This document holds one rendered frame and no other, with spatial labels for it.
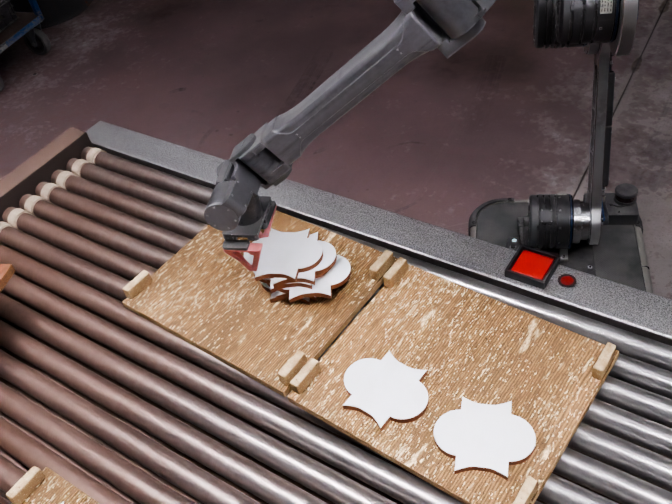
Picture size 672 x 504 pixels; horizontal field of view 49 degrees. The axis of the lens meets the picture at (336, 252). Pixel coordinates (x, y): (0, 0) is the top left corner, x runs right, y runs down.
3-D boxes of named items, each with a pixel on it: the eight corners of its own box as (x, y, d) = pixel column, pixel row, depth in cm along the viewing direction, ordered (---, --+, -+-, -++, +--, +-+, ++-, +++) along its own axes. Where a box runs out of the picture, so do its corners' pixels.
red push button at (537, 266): (523, 254, 137) (523, 248, 136) (554, 263, 134) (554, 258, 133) (510, 275, 134) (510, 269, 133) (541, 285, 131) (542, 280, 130)
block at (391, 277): (401, 265, 137) (400, 255, 135) (409, 269, 136) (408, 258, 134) (383, 286, 134) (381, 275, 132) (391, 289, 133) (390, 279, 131)
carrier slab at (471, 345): (404, 267, 138) (404, 261, 137) (618, 356, 117) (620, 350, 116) (288, 401, 121) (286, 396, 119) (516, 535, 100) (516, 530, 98)
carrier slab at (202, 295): (241, 200, 160) (240, 195, 159) (399, 264, 139) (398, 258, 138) (124, 307, 142) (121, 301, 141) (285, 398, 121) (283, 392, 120)
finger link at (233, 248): (277, 252, 135) (267, 214, 129) (268, 280, 130) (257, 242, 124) (242, 250, 137) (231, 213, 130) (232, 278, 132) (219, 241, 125)
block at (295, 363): (300, 357, 125) (297, 347, 123) (309, 362, 124) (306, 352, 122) (278, 383, 122) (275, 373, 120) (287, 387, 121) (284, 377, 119)
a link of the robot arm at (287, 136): (484, 12, 101) (433, -46, 96) (486, 31, 97) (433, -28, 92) (280, 175, 124) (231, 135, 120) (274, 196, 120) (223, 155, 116)
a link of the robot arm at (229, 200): (294, 162, 121) (255, 129, 117) (280, 209, 113) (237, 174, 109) (249, 196, 128) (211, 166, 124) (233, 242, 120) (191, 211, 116)
